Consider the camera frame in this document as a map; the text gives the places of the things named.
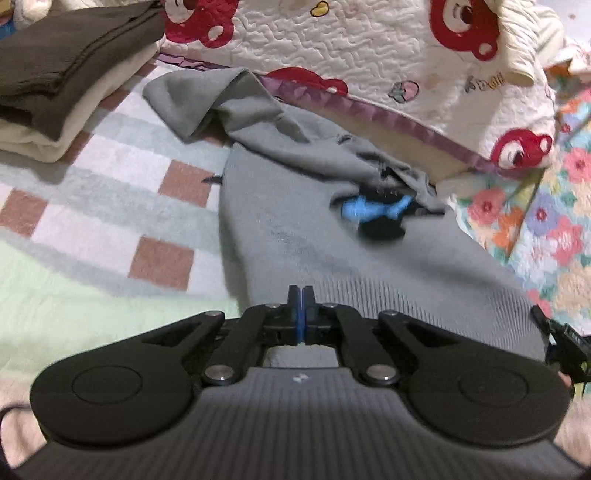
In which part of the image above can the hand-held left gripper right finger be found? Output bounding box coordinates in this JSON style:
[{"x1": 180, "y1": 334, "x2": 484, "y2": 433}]
[{"x1": 303, "y1": 285, "x2": 458, "y2": 387}]

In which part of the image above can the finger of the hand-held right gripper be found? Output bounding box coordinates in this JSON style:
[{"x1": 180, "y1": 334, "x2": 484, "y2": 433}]
[
  {"x1": 341, "y1": 196, "x2": 389, "y2": 241},
  {"x1": 385, "y1": 196, "x2": 414, "y2": 241}
]

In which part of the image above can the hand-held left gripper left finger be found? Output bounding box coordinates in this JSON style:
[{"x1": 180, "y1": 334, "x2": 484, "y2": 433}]
[{"x1": 142, "y1": 285, "x2": 303, "y2": 386}]

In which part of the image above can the grey knit sweater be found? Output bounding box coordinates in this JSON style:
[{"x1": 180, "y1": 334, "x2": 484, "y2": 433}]
[{"x1": 142, "y1": 67, "x2": 550, "y2": 370}]

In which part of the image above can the floral quilt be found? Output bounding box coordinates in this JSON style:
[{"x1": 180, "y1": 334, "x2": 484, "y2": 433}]
[{"x1": 455, "y1": 41, "x2": 591, "y2": 337}]

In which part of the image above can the red bear print quilt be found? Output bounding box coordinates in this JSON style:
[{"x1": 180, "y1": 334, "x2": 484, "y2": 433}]
[{"x1": 157, "y1": 0, "x2": 568, "y2": 185}]

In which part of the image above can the checkered blanket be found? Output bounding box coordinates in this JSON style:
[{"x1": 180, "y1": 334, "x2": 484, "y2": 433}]
[{"x1": 0, "y1": 62, "x2": 296, "y2": 407}]

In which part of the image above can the cream folded garment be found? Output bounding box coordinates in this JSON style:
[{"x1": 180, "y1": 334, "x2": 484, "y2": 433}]
[{"x1": 0, "y1": 44, "x2": 160, "y2": 163}]

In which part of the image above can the dark brown folded garment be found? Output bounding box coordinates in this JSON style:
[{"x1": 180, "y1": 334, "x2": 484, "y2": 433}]
[{"x1": 0, "y1": 0, "x2": 167, "y2": 141}]

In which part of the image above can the grey bunny plush toy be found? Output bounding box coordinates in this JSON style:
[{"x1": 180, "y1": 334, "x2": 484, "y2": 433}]
[{"x1": 0, "y1": 0, "x2": 51, "y2": 40}]

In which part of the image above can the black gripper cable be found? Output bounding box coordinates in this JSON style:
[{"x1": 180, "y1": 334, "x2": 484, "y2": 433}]
[{"x1": 0, "y1": 405, "x2": 28, "y2": 469}]

